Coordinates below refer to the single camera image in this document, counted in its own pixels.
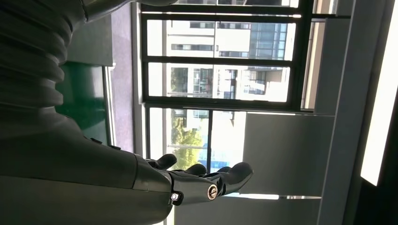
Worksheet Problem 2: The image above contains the green conveyor belt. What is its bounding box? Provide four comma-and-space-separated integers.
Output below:
55, 61, 109, 146

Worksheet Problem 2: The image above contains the dark framed window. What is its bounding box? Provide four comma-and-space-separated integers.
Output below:
137, 0, 352, 174

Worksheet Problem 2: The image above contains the bright ceiling light strip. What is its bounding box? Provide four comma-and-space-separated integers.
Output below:
360, 0, 398, 187

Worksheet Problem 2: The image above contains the silver conveyor side rail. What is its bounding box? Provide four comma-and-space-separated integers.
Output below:
102, 63, 116, 147

